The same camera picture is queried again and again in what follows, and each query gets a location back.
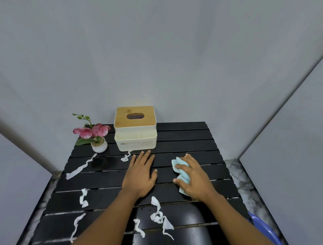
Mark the long white tissue strip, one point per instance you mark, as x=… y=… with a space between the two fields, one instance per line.
x=80 y=168

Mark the light blue cleaning cloth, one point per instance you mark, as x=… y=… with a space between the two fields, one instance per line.
x=183 y=175

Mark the person's left hand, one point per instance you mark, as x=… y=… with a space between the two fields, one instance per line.
x=138 y=176

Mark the person's left middle finger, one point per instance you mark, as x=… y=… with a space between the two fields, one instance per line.
x=147 y=157

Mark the person's right forearm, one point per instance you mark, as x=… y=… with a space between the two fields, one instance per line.
x=234 y=222

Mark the thin white tissue strip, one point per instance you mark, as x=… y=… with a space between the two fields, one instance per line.
x=75 y=224

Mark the person's left thumb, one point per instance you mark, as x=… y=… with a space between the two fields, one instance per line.
x=154 y=176

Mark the person's left forearm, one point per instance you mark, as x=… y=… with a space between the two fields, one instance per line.
x=108 y=219

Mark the wooden tissue box lid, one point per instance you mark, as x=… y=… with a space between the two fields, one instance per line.
x=121 y=117

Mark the short twisted white tissue strip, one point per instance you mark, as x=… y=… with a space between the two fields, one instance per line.
x=84 y=199

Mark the person's right hand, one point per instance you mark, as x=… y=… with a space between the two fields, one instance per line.
x=199 y=181

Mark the person's left little finger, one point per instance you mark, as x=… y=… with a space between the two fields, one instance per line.
x=132 y=161

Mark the cream plastic tissue box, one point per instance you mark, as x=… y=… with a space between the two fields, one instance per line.
x=136 y=141

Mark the blue plastic stool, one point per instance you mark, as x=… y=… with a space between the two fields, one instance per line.
x=265 y=232

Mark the curved white tissue strip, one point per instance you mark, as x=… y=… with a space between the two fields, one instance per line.
x=138 y=227

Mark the pink artificial orchid white pot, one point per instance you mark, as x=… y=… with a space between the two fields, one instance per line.
x=99 y=145

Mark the small white tissue scrap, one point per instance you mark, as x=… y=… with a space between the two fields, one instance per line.
x=125 y=158

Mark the person's right thumb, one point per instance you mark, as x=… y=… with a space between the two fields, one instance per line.
x=180 y=181

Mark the tangled white tissue strip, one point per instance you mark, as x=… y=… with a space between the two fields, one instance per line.
x=159 y=217

